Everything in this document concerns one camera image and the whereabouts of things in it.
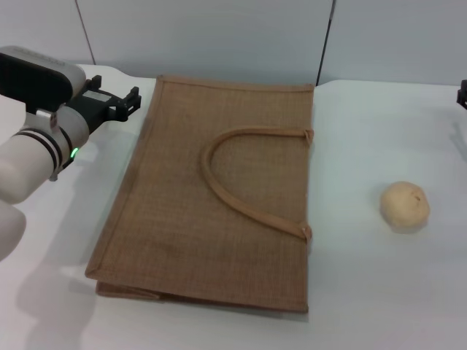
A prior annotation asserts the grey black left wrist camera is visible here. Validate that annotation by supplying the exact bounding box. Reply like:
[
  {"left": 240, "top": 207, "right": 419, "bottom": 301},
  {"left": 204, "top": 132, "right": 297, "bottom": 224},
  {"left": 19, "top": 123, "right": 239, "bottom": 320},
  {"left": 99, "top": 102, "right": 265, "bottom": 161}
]
[{"left": 0, "top": 45, "right": 88, "bottom": 112}]

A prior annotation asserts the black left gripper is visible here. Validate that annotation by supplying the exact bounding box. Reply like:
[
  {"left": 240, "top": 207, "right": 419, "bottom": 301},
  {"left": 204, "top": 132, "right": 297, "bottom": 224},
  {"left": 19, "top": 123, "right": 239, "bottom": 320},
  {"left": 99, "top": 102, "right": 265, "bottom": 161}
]
[{"left": 69, "top": 74, "right": 143, "bottom": 135}]

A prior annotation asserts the brown woven handbag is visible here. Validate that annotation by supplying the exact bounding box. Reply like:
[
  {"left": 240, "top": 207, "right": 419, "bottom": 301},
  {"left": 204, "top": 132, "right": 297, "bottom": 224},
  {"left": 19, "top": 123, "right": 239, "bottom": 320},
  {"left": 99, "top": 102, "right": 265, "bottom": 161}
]
[{"left": 84, "top": 74, "right": 315, "bottom": 314}]

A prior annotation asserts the round egg yolk pastry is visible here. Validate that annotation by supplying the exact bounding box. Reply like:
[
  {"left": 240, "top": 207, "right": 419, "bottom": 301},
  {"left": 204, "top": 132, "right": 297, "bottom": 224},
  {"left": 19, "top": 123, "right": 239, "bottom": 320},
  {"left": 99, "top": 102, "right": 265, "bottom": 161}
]
[{"left": 379, "top": 181, "right": 431, "bottom": 231}]

